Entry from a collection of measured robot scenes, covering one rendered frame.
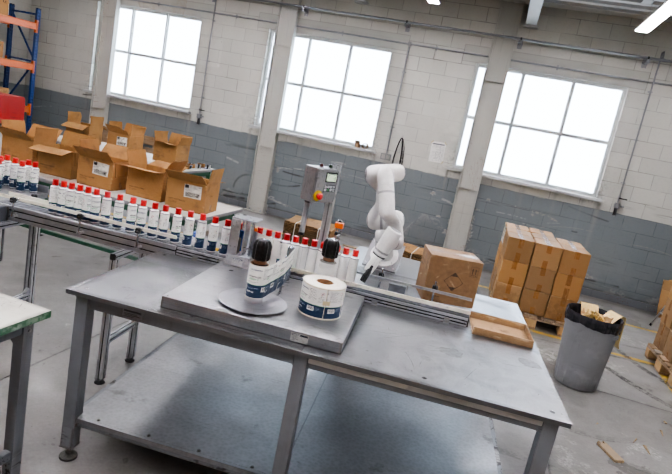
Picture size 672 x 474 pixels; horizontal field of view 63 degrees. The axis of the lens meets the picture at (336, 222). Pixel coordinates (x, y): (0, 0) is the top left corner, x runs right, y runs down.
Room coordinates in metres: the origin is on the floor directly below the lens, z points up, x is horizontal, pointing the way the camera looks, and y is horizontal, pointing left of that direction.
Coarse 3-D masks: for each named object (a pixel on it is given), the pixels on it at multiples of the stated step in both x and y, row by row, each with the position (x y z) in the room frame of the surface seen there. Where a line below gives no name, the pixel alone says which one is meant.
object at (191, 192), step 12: (168, 180) 4.37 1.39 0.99; (180, 180) 4.35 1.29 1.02; (192, 180) 4.31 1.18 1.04; (204, 180) 4.26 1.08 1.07; (216, 180) 4.46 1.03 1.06; (168, 192) 4.37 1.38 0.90; (180, 192) 4.35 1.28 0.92; (192, 192) 4.33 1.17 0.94; (204, 192) 4.32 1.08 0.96; (216, 192) 4.53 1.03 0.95; (168, 204) 4.36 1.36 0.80; (180, 204) 4.35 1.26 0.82; (192, 204) 4.33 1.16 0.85; (204, 204) 4.32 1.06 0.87; (216, 204) 4.56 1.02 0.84
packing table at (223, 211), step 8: (40, 176) 4.55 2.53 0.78; (48, 176) 4.62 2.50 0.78; (56, 176) 4.68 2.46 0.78; (48, 184) 4.54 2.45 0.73; (104, 192) 4.43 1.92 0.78; (112, 192) 4.49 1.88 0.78; (120, 192) 4.55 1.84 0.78; (112, 200) 4.32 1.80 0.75; (128, 200) 4.31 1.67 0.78; (160, 208) 4.26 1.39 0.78; (224, 208) 4.74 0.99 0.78; (232, 208) 4.81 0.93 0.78; (240, 208) 4.88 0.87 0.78; (184, 216) 4.15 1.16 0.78; (208, 216) 4.31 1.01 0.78; (224, 216) 4.67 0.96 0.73; (232, 216) 4.82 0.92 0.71; (24, 224) 5.00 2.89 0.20; (184, 224) 4.20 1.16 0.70; (40, 232) 5.35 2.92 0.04; (48, 232) 4.93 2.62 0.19; (72, 240) 4.86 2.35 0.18; (80, 240) 4.85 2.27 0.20; (96, 248) 4.79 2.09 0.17; (104, 248) 4.77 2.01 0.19; (128, 256) 4.70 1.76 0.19
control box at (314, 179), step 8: (312, 168) 2.94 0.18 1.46; (320, 168) 2.94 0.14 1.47; (328, 168) 2.99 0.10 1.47; (304, 176) 2.98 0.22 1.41; (312, 176) 2.93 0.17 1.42; (320, 176) 2.93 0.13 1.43; (304, 184) 2.97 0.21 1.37; (312, 184) 2.93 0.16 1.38; (320, 184) 2.94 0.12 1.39; (328, 184) 2.99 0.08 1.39; (336, 184) 3.03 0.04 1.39; (304, 192) 2.96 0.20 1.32; (312, 192) 2.92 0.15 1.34; (320, 192) 2.95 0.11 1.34; (328, 192) 2.99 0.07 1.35; (312, 200) 2.92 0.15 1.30; (320, 200) 2.96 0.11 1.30; (328, 200) 3.00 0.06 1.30
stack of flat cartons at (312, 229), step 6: (294, 216) 7.38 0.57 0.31; (300, 216) 7.44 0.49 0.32; (288, 222) 6.96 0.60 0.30; (294, 222) 6.99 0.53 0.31; (300, 222) 7.07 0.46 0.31; (306, 222) 7.15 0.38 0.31; (312, 222) 7.22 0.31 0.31; (318, 222) 7.30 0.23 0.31; (288, 228) 6.96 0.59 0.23; (294, 228) 6.92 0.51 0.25; (306, 228) 6.91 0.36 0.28; (312, 228) 6.90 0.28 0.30; (318, 228) 6.92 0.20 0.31; (330, 228) 7.07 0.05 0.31; (282, 234) 6.97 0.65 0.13; (294, 234) 6.94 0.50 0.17; (306, 234) 6.91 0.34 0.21; (312, 234) 6.90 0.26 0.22; (318, 234) 6.88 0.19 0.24; (330, 234) 6.88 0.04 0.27; (300, 240) 6.92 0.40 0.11
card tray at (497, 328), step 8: (472, 312) 2.90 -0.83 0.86; (472, 320) 2.85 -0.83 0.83; (480, 320) 2.88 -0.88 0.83; (488, 320) 2.89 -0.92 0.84; (496, 320) 2.88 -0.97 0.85; (504, 320) 2.88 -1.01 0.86; (472, 328) 2.72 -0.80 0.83; (480, 328) 2.65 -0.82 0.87; (488, 328) 2.77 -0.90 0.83; (496, 328) 2.80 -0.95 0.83; (504, 328) 2.82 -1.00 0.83; (512, 328) 2.85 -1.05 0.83; (520, 328) 2.86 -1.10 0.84; (488, 336) 2.64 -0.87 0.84; (496, 336) 2.63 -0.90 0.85; (504, 336) 2.63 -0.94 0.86; (512, 336) 2.62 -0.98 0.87; (520, 336) 2.75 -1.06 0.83; (528, 336) 2.73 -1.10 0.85; (520, 344) 2.62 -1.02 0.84; (528, 344) 2.61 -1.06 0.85
